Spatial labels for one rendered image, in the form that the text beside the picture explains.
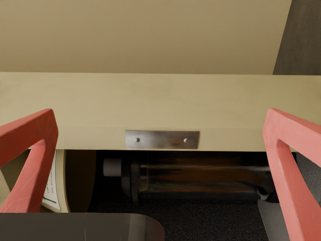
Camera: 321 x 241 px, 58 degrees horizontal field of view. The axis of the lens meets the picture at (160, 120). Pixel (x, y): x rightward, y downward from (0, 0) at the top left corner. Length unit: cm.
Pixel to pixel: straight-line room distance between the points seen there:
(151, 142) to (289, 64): 43
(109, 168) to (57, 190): 9
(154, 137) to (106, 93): 8
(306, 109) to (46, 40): 58
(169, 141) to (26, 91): 17
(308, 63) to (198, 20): 25
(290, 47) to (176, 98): 39
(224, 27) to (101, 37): 28
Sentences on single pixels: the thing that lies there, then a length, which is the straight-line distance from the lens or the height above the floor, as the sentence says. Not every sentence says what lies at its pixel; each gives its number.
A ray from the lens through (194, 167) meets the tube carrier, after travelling 40.
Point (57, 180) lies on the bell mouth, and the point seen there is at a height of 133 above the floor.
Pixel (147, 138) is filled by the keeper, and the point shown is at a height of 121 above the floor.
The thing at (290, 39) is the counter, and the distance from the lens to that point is 66.
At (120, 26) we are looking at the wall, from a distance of 69.
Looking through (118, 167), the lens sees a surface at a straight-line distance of 43.
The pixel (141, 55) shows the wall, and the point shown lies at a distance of 71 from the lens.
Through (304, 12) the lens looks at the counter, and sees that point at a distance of 63.
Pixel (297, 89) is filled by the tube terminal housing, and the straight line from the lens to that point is 37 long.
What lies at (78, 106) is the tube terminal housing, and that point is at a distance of 31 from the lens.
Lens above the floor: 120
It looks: level
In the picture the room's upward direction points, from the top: 89 degrees counter-clockwise
